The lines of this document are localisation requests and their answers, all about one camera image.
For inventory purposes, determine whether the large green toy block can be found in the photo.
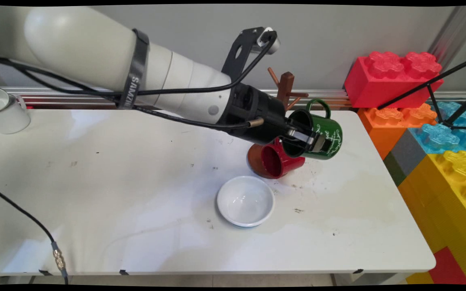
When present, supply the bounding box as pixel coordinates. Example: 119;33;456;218
383;152;407;186

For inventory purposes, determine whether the large grey toy block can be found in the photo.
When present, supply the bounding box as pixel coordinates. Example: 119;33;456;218
391;129;432;178

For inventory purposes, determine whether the black tripod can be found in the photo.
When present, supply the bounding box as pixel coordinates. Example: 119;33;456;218
377;55;466;131

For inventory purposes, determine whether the large orange toy block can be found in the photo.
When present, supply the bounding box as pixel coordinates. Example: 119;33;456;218
358;103;438;160

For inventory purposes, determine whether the large blue toy block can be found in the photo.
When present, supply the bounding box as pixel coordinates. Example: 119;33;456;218
409;101;466;154

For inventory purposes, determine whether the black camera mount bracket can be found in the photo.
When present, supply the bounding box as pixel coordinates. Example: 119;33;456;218
221;27;267;83

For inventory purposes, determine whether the large red toy block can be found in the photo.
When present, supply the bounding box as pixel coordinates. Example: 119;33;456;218
344;51;445;109

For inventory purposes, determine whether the green mug with white print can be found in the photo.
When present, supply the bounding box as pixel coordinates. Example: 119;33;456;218
282;99;343;160

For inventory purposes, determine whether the flat red toy block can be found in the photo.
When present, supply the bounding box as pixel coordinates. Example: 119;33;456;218
429;247;466;285

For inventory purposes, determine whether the aluminium upright profile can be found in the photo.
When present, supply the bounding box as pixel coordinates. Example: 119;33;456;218
427;6;466;61

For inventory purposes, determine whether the black cable with metal connector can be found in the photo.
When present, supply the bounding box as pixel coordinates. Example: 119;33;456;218
0;184;70;285

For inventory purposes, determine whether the white bowl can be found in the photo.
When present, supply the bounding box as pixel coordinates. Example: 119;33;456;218
217;175;275;228

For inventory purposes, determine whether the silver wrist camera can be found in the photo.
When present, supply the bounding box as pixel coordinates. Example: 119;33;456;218
257;27;281;55

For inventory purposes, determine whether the red mug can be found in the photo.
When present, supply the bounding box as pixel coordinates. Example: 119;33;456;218
259;137;305;179

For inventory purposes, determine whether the brown wooden mug tree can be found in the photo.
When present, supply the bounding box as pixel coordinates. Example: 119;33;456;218
247;67;309;179

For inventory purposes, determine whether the aluminium rail along wall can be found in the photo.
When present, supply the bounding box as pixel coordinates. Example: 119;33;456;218
0;86;466;110

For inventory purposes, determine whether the black camera cable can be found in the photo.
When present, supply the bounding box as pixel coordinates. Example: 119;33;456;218
0;30;278;98

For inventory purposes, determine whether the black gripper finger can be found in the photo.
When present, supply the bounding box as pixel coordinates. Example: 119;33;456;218
286;123;315;144
281;135;326;153

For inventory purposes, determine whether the large yellow toy block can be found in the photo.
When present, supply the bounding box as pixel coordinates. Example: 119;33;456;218
399;150;466;284

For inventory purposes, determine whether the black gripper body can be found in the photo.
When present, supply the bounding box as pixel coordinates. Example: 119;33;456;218
219;83;288;145

